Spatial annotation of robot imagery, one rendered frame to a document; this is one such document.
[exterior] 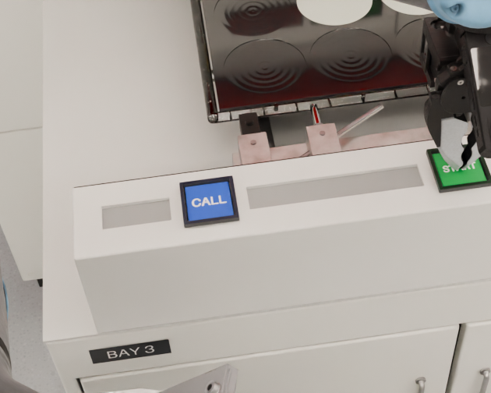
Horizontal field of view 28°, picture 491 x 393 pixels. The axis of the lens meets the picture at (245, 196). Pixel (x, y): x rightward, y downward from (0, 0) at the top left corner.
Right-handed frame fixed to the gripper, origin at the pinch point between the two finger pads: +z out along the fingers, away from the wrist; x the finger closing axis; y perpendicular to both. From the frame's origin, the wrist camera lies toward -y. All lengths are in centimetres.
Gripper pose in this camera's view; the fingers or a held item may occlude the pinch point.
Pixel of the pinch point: (462, 164)
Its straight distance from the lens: 101.6
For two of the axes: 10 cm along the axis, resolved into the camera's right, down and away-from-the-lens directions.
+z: 0.5, 6.3, 7.7
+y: -1.3, -7.6, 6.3
